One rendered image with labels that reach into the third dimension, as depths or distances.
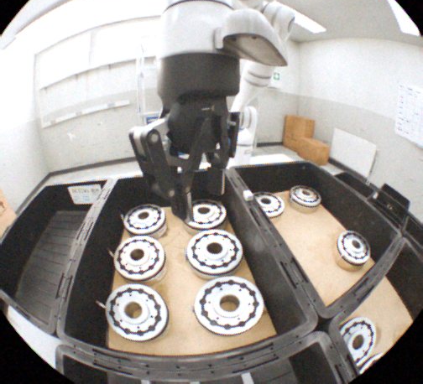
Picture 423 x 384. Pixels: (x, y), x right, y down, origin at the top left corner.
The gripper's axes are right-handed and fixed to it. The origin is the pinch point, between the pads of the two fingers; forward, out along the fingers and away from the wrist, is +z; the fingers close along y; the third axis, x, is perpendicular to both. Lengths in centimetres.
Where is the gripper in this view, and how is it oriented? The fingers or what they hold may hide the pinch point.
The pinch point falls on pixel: (201, 194)
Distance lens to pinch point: 19.0
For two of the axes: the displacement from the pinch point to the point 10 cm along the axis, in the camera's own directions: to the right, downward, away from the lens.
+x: 8.2, 2.6, -5.1
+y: -5.7, 3.7, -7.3
